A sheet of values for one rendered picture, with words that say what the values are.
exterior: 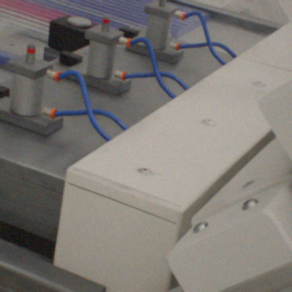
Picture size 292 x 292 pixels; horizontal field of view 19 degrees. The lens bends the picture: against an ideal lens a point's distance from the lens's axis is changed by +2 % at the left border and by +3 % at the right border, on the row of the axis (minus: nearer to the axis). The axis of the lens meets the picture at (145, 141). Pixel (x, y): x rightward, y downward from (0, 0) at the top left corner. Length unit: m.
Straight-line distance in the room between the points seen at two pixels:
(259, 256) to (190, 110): 0.24
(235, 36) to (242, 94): 0.44
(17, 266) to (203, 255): 0.16
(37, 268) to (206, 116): 0.18
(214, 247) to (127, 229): 0.10
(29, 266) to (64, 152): 0.08
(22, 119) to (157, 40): 0.22
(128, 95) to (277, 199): 0.31
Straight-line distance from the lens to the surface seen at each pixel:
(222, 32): 1.14
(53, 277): 0.55
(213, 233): 0.43
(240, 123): 0.64
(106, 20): 0.71
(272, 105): 0.42
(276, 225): 0.41
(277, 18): 2.64
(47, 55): 0.92
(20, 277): 0.56
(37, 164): 0.57
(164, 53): 0.80
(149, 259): 0.53
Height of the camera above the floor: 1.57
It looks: 32 degrees down
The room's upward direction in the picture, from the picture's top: 60 degrees clockwise
